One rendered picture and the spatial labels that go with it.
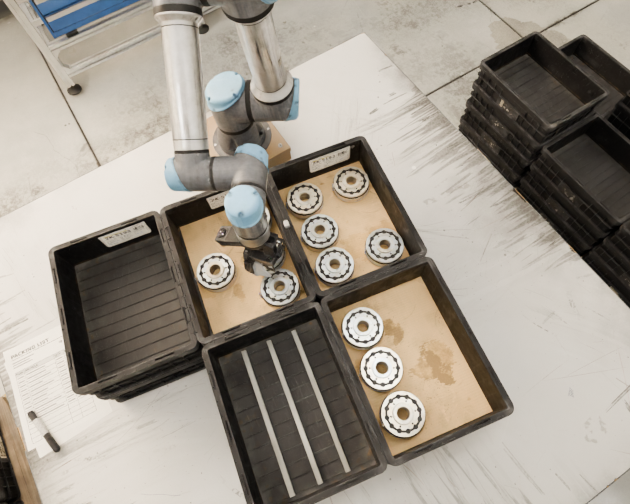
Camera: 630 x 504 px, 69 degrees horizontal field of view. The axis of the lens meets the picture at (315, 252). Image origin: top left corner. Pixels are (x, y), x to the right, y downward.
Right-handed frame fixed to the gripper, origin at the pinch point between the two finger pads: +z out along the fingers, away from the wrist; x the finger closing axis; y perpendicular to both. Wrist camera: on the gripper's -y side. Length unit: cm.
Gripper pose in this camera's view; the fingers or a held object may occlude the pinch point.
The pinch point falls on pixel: (259, 263)
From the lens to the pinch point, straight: 124.5
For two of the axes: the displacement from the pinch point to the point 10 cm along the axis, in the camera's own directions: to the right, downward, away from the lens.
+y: 9.3, 3.1, -1.8
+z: 0.5, 4.0, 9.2
